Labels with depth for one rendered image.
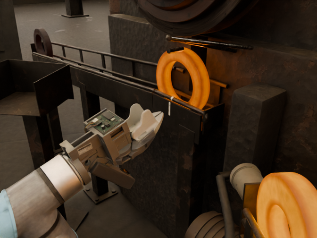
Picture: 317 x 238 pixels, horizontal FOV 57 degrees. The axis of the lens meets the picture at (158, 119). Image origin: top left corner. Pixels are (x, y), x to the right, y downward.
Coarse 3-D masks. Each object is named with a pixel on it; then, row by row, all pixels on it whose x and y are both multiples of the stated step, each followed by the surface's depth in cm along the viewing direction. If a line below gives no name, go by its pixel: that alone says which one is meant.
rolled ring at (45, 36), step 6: (36, 30) 156; (42, 30) 153; (36, 36) 160; (42, 36) 151; (48, 36) 153; (36, 42) 163; (48, 42) 152; (36, 48) 164; (42, 48) 165; (48, 48) 153; (48, 54) 154
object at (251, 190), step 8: (248, 184) 47; (256, 184) 47; (248, 192) 48; (256, 192) 48; (248, 200) 48; (256, 200) 48; (256, 208) 49; (256, 216) 50; (240, 224) 50; (240, 232) 51
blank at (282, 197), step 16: (272, 176) 42; (288, 176) 40; (272, 192) 42; (288, 192) 38; (304, 192) 36; (272, 208) 43; (288, 208) 38; (304, 208) 35; (272, 224) 44; (304, 224) 34
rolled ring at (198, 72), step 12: (168, 60) 79; (180, 60) 76; (192, 60) 73; (156, 72) 85; (168, 72) 84; (192, 72) 73; (204, 72) 73; (168, 84) 85; (192, 84) 75; (204, 84) 73; (192, 96) 76; (204, 96) 74
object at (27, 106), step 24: (0, 72) 109; (24, 72) 113; (48, 72) 110; (0, 96) 111; (24, 96) 112; (48, 96) 97; (72, 96) 112; (24, 120) 106; (48, 144) 113; (72, 216) 136
